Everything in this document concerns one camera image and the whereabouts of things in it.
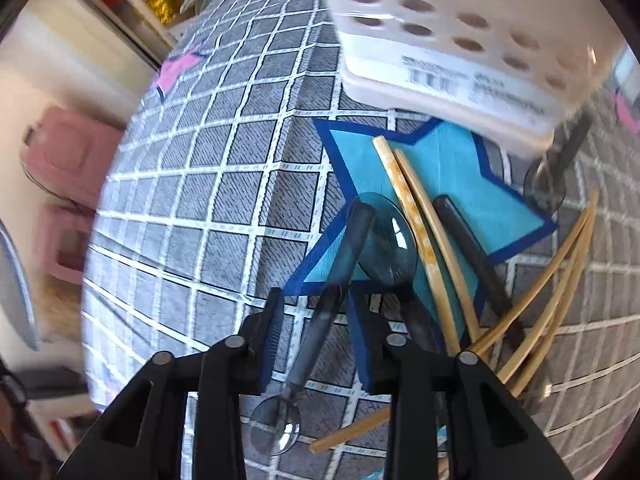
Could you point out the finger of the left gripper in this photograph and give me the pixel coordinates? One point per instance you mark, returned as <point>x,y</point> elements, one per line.
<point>16,301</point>

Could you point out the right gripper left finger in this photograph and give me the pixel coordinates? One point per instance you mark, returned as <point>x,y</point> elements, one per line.
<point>140,434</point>

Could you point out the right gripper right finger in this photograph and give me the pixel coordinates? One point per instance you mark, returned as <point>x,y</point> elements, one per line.
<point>489,436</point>

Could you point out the black handled spoon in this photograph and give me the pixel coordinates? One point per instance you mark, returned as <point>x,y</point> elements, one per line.
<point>390,257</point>
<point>275,423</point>
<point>544,187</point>

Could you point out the blue bamboo chopstick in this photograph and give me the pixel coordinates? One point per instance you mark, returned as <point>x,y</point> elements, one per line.
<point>559,313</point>

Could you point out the patterned bamboo chopstick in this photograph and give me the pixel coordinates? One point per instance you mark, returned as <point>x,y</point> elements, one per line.
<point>423,243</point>

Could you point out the pink plastic stool stack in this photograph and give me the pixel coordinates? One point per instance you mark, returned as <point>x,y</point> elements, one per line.
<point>69,154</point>

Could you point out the pink star sticker left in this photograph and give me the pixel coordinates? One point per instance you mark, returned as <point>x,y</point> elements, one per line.
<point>173,68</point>

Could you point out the pink star sticker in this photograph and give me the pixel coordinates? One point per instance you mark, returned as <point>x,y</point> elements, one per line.
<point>624,113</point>
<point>173,68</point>

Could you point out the pink star sticker right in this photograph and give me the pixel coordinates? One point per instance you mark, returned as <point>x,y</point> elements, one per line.
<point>624,113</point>

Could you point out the beige utensil holder caddy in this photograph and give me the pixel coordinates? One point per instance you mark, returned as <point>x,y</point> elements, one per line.
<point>509,70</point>

